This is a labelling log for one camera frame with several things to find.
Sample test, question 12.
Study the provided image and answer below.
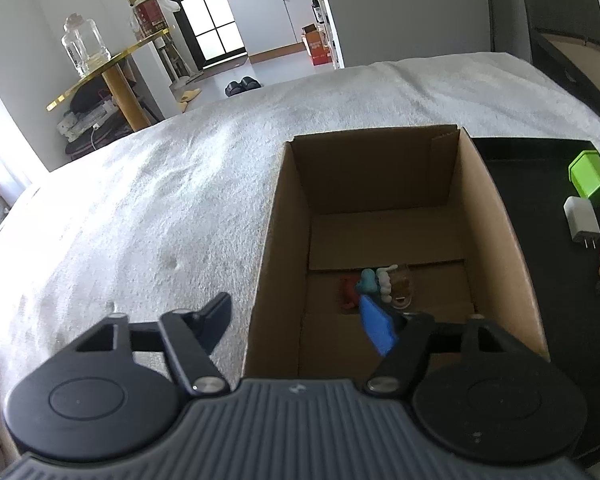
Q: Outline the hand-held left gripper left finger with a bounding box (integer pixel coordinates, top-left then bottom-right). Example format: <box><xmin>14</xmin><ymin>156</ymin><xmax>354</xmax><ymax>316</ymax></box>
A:
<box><xmin>74</xmin><ymin>291</ymin><xmax>232</xmax><ymax>397</ymax></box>

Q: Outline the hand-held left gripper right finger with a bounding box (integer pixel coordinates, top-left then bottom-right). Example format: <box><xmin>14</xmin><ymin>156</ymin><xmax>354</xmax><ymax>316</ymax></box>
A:
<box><xmin>358</xmin><ymin>294</ymin><xmax>520</xmax><ymax>395</ymax></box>

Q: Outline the black tray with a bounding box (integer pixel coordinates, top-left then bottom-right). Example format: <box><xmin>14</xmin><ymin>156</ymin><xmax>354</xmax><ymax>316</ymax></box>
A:
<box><xmin>472</xmin><ymin>136</ymin><xmax>600</xmax><ymax>471</ymax></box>

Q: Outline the white charger plug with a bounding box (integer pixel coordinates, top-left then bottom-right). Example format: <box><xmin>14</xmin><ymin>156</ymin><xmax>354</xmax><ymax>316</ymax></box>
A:
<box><xmin>563</xmin><ymin>196</ymin><xmax>600</xmax><ymax>251</ymax></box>

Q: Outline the green box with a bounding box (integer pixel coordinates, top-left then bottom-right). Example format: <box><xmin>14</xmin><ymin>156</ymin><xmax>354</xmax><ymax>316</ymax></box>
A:
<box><xmin>568</xmin><ymin>150</ymin><xmax>600</xmax><ymax>212</ymax></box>

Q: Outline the small red toy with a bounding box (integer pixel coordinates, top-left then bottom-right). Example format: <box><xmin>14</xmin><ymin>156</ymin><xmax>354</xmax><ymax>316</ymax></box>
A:
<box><xmin>341</xmin><ymin>276</ymin><xmax>361</xmax><ymax>311</ymax></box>

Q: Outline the small teal toy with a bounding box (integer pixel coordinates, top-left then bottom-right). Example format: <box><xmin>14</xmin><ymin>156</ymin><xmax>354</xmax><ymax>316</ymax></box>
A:
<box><xmin>356</xmin><ymin>269</ymin><xmax>381</xmax><ymax>296</ymax></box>

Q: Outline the round gold-rimmed table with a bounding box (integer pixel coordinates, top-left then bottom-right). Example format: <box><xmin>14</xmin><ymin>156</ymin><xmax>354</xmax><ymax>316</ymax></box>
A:
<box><xmin>46</xmin><ymin>27</ymin><xmax>173</xmax><ymax>133</ymax></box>

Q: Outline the white power strip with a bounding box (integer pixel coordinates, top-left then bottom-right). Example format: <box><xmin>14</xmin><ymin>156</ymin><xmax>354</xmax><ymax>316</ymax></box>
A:
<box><xmin>56</xmin><ymin>100</ymin><xmax>116</xmax><ymax>141</ymax></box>

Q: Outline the black bag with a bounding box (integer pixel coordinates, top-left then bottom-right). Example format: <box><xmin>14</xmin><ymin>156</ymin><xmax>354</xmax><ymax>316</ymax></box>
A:
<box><xmin>65</xmin><ymin>75</ymin><xmax>133</xmax><ymax>161</ymax></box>

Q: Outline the orange cardboard box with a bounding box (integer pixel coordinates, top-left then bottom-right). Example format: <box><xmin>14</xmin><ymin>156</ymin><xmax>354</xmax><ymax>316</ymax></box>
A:
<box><xmin>301</xmin><ymin>24</ymin><xmax>331</xmax><ymax>66</ymax></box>

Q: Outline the large clear glass jar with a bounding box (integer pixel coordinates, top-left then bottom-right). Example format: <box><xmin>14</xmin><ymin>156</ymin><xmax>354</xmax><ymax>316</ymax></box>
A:
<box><xmin>61</xmin><ymin>14</ymin><xmax>112</xmax><ymax>78</ymax></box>

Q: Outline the white kitchen cabinet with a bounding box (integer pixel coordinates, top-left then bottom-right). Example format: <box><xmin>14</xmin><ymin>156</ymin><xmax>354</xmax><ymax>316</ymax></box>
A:
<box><xmin>223</xmin><ymin>0</ymin><xmax>317</xmax><ymax>58</ymax></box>

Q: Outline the black-framed glass door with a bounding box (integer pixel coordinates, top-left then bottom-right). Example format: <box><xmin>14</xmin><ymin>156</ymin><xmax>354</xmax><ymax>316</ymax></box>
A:
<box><xmin>150</xmin><ymin>0</ymin><xmax>248</xmax><ymax>68</ymax></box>

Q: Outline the red canister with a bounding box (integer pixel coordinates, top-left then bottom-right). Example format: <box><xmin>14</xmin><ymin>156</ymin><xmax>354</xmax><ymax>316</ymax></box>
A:
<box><xmin>131</xmin><ymin>0</ymin><xmax>171</xmax><ymax>38</ymax></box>

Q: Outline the large flat cardboard box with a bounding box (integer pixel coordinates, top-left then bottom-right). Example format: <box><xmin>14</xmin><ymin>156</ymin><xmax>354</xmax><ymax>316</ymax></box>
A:
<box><xmin>530</xmin><ymin>27</ymin><xmax>600</xmax><ymax>121</ymax></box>

